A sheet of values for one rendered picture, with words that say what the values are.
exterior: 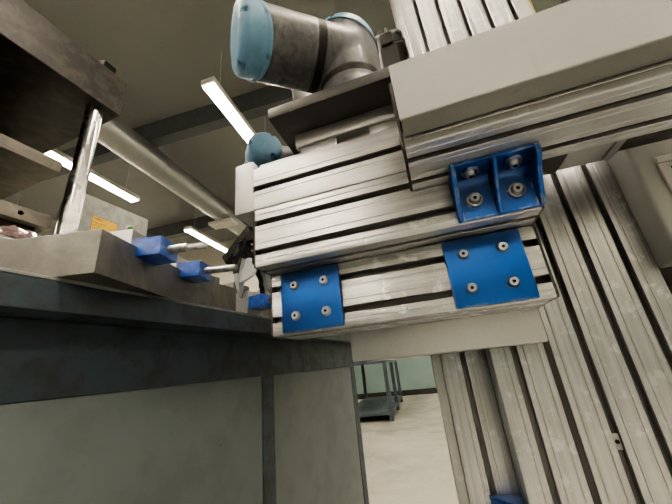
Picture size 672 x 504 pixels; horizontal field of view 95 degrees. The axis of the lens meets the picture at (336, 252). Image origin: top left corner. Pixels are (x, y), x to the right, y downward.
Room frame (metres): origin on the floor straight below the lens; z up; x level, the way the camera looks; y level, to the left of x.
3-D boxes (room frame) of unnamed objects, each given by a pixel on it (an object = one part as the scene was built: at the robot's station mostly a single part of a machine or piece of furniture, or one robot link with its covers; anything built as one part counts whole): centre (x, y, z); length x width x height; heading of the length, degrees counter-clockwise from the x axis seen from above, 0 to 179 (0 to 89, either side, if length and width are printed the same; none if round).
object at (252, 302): (0.67, 0.17, 0.83); 0.13 x 0.05 x 0.05; 62
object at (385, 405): (5.20, -0.37, 0.46); 1.90 x 0.70 x 0.92; 167
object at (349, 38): (0.42, -0.05, 1.20); 0.13 x 0.12 x 0.14; 111
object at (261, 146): (0.60, 0.13, 1.14); 0.11 x 0.11 x 0.08; 21
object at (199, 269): (0.51, 0.24, 0.85); 0.13 x 0.05 x 0.05; 87
